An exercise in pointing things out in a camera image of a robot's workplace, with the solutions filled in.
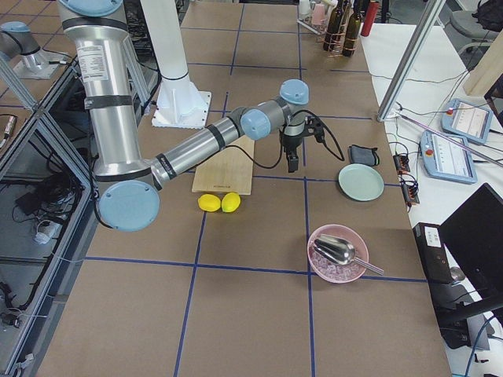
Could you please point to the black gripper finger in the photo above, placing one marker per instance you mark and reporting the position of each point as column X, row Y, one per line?
column 290, row 161
column 295, row 163

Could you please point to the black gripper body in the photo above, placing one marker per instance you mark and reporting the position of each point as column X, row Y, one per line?
column 291, row 142

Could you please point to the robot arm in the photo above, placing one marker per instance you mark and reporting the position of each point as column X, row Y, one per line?
column 17, row 39
column 128, row 183

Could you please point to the green plate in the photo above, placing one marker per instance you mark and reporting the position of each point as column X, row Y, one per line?
column 360, row 182

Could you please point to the dark grey folded cloth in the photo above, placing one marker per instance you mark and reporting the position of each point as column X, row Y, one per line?
column 363, row 155

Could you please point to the wooden cutting board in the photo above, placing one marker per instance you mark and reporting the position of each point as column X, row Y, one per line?
column 227, row 171

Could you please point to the upper yellow lemon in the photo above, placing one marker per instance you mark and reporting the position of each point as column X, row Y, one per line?
column 230, row 202

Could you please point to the yellow lemon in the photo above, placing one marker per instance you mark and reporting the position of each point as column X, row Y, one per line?
column 230, row 202
column 209, row 203

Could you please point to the lower yellow lemon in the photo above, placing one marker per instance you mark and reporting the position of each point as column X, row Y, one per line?
column 209, row 203

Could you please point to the metal scoop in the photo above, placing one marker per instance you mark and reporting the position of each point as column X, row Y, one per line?
column 341, row 252

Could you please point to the pink bowl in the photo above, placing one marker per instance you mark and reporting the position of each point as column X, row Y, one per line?
column 342, row 232

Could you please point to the clear ice cubes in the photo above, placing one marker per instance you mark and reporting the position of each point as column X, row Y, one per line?
column 333, row 271

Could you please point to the green wine bottle middle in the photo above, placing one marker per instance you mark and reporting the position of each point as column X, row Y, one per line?
column 333, row 26

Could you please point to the green wine bottle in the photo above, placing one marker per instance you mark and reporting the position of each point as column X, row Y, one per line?
column 333, row 26
column 352, row 30

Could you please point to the pink cup upper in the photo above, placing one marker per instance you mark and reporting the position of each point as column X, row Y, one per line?
column 318, row 15

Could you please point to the green wine bottle front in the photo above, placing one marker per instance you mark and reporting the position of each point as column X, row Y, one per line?
column 352, row 30

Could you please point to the teach pendant near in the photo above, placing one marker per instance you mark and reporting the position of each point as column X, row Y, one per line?
column 445, row 160

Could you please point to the teach pendant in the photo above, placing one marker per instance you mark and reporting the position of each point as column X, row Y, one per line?
column 468, row 118
column 445, row 160

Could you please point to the red bottle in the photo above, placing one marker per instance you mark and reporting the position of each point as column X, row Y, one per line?
column 370, row 16

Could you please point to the black desktop box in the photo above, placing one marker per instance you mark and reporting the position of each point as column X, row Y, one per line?
column 444, row 281

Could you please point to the teach pendant far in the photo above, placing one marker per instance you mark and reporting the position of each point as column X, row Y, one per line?
column 468, row 118

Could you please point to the metal grabber stick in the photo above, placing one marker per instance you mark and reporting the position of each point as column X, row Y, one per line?
column 444, row 129

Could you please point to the black computer monitor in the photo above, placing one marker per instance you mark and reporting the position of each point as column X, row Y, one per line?
column 473, row 235

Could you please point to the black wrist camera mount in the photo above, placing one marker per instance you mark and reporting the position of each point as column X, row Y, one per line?
column 314, row 127

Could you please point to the copper wire bottle rack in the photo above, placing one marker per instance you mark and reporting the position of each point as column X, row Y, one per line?
column 340, row 36

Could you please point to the white wire cup rack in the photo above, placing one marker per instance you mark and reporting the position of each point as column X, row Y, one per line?
column 307, row 23

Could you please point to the aluminium frame post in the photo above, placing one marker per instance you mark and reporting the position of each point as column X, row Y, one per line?
column 418, row 39

